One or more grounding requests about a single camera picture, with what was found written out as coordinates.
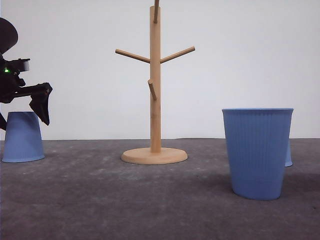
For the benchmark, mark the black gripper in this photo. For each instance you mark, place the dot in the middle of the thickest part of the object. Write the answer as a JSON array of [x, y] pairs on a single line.
[[11, 86]]

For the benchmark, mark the blue ribbed cup front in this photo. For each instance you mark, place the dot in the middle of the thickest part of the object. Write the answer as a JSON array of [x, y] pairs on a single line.
[[258, 141]]

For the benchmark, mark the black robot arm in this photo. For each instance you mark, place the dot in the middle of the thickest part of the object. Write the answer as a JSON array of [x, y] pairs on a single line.
[[8, 38]]

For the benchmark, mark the wooden mug tree stand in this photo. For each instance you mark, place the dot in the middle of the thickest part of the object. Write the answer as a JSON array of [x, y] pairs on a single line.
[[155, 154]]

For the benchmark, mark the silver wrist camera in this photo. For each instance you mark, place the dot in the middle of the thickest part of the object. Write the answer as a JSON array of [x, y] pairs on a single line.
[[17, 65]]

